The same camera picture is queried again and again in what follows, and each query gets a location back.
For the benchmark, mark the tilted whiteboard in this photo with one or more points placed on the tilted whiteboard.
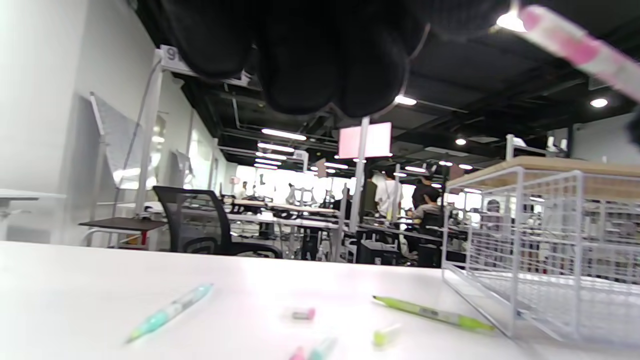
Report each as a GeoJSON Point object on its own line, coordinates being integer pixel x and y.
{"type": "Point", "coordinates": [117, 135]}

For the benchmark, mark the teal highlighter cap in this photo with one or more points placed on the teal highlighter cap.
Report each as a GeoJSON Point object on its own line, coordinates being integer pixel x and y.
{"type": "Point", "coordinates": [322, 350]}

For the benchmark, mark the pink hanging sign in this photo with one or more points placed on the pink hanging sign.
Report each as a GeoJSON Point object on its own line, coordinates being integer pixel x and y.
{"type": "Point", "coordinates": [365, 140]}

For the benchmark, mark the green double-ended highlighter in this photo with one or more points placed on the green double-ended highlighter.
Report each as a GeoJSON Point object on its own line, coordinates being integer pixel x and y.
{"type": "Point", "coordinates": [435, 314]}

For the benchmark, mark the white cart with brown top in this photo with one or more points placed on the white cart with brown top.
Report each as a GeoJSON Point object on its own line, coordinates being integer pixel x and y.
{"type": "Point", "coordinates": [125, 224]}

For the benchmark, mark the group of ceiling lights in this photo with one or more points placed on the group of ceiling lights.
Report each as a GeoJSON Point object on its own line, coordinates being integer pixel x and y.
{"type": "Point", "coordinates": [284, 134]}

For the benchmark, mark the white office desk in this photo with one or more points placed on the white office desk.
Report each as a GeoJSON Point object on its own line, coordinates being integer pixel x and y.
{"type": "Point", "coordinates": [30, 194]}

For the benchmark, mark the person's left hand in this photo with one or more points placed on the person's left hand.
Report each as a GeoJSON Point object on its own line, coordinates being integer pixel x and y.
{"type": "Point", "coordinates": [325, 50]}

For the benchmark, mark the black mesh office chair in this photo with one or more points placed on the black mesh office chair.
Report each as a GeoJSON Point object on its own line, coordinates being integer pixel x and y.
{"type": "Point", "coordinates": [190, 220]}

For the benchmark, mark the pink double-ended highlighter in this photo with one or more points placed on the pink double-ended highlighter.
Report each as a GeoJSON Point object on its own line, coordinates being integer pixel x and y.
{"type": "Point", "coordinates": [298, 355]}
{"type": "Point", "coordinates": [580, 47]}

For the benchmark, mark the teal double-ended highlighter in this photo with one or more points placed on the teal double-ended highlighter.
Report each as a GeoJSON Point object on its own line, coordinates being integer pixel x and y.
{"type": "Point", "coordinates": [170, 312]}

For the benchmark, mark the green highlighter cap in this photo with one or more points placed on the green highlighter cap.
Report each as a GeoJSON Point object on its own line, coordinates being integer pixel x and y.
{"type": "Point", "coordinates": [382, 337]}

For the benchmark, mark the person's right hand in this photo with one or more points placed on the person's right hand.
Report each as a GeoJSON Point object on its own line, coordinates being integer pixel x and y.
{"type": "Point", "coordinates": [636, 125]}

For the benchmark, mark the white frame pole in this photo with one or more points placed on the white frame pole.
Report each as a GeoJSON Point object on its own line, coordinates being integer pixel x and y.
{"type": "Point", "coordinates": [150, 125]}

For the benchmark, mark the pink highlighter cap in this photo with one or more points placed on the pink highlighter cap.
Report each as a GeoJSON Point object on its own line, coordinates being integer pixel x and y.
{"type": "Point", "coordinates": [305, 314]}

